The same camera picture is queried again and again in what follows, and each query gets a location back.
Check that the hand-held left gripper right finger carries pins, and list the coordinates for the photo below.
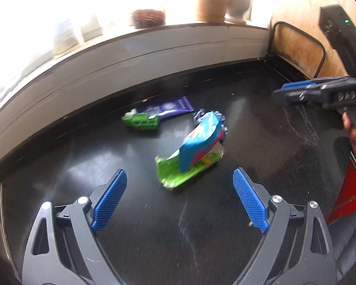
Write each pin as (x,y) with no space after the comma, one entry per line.
(250,199)

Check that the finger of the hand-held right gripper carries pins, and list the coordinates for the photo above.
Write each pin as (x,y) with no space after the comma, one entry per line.
(290,97)
(296,85)

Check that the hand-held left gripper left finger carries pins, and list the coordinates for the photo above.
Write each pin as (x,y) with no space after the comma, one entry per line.
(109,197)

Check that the blue and red snack wrapper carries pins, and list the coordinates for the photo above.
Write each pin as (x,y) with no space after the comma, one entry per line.
(197,144)

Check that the silver foil packet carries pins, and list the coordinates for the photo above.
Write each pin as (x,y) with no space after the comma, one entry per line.
(199,116)

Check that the red bin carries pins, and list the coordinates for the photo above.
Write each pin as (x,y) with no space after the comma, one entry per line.
(348,194)

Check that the black metal rack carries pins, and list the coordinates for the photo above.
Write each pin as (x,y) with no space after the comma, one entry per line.
(320,47)

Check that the wooden board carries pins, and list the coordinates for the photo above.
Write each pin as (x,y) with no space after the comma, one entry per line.
(299,6)

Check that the small green carton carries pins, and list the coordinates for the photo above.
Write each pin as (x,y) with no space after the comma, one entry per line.
(142,121)

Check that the white mortar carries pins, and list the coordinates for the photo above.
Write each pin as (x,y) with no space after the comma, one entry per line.
(238,7)

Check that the grey padded jacket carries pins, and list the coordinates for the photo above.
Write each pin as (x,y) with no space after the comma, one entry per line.
(345,246)

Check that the purple packet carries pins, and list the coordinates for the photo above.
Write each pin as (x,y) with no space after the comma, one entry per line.
(172,108)

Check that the wooden utensil holder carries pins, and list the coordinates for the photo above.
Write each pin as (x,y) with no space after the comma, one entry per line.
(212,1)

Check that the white window sill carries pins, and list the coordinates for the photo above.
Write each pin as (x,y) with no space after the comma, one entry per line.
(121,40)

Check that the jar of red spices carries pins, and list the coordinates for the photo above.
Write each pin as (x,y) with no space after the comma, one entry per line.
(148,18)

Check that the white labelled bottle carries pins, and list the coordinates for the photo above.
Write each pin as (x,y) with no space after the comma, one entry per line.
(63,37)

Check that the tall clear jar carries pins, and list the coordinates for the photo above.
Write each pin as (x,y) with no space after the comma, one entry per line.
(92,20)

